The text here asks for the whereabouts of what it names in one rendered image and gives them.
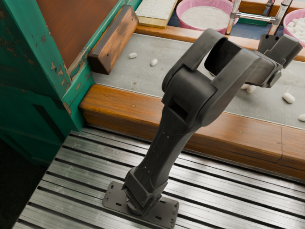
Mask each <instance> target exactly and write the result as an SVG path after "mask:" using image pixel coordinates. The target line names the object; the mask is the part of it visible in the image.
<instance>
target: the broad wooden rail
mask: <svg viewBox="0 0 305 229"><path fill-rule="evenodd" d="M161 100H162V98H158V97H154V96H149V95H144V94H140V93H135V92H131V91H127V90H122V89H117V88H113V87H109V86H105V85H99V84H92V85H91V86H90V88H89V90H88V91H87V93H86V95H85V96H84V98H83V99H82V101H81V103H80V104H79V108H80V110H81V112H82V114H83V116H84V118H85V120H86V122H87V123H90V124H94V125H98V126H101V127H105V128H109V129H113V130H117V131H120V132H124V133H128V134H132V135H136V136H139V137H143V138H146V139H151V140H153V138H154V136H155V134H156V132H157V130H158V127H159V124H160V121H161V117H162V110H163V107H164V104H163V103H162V102H161ZM184 148H185V149H190V150H193V151H197V152H201V153H204V154H209V155H212V156H216V157H220V158H223V159H228V160H232V161H235V162H239V163H243V164H247V165H251V166H254V167H258V168H262V169H266V170H270V171H274V172H277V173H281V174H285V175H289V176H293V177H296V178H300V179H305V130H301V129H296V128H292V127H288V126H283V125H279V124H274V123H269V122H265V121H261V120H257V119H251V118H247V117H243V116H238V115H234V114H229V113H225V112H222V113H221V115H220V116H219V117H218V118H217V119H216V120H215V121H213V122H212V123H211V124H209V125H208V126H206V127H201V128H199V129H198V130H197V131H196V132H195V133H194V134H193V135H192V136H191V138H190V139H189V140H188V141H187V143H186V145H185V146H184Z"/></svg>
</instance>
